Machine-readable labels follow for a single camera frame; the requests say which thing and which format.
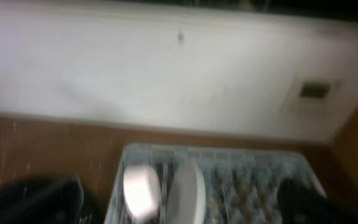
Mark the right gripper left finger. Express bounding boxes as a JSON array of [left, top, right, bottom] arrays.
[[0, 175, 85, 224]]

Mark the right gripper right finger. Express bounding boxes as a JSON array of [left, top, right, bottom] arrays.
[[277, 178, 358, 224]]

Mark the grey dishwasher rack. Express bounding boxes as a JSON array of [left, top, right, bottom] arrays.
[[104, 143, 326, 223]]

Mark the beige bowl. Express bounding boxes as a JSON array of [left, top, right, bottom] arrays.
[[122, 165, 162, 223]]

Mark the grey plate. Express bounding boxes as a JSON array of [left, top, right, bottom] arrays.
[[165, 160, 206, 224]]

